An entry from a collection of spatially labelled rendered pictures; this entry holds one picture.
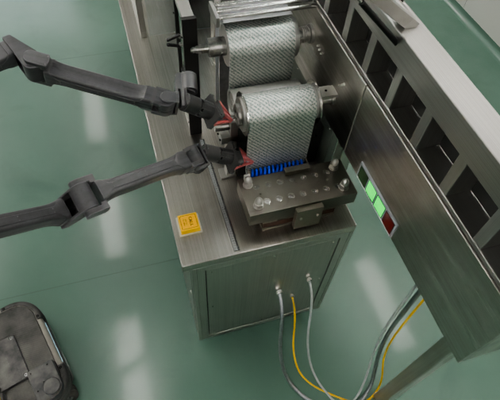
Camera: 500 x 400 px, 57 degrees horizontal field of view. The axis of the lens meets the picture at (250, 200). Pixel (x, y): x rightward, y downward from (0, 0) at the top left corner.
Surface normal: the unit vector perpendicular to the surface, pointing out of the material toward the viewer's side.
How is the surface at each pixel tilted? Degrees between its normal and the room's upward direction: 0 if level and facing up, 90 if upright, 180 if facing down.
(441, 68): 0
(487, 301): 90
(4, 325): 0
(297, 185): 0
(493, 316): 90
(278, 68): 92
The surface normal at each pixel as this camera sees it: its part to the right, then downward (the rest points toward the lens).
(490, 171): -0.96, 0.21
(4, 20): 0.05, -0.57
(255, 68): 0.29, 0.81
